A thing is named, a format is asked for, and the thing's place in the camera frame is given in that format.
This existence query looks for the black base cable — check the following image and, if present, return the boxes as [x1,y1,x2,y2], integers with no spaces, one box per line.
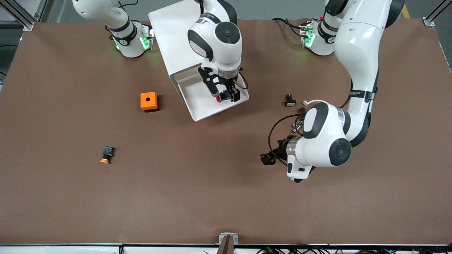
[272,18,305,37]
[118,2,140,22]

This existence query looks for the brown wedge piece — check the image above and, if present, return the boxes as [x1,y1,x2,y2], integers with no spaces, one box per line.
[217,235,234,254]

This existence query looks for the orange box with hole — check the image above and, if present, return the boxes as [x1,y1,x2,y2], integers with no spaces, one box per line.
[140,92,160,113]

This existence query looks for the grey metal bracket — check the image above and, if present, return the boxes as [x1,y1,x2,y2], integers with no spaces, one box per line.
[219,232,239,245]

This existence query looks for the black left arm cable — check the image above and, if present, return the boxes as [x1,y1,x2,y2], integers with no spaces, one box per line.
[268,116,304,167]

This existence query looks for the yellow capped push button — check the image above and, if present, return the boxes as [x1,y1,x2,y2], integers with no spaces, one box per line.
[99,146,115,165]

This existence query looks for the tangled black cables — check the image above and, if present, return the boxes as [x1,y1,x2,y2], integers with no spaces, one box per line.
[257,246,452,254]

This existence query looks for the aluminium frame profile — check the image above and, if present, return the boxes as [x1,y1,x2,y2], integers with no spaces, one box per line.
[423,0,452,28]
[0,0,48,31]

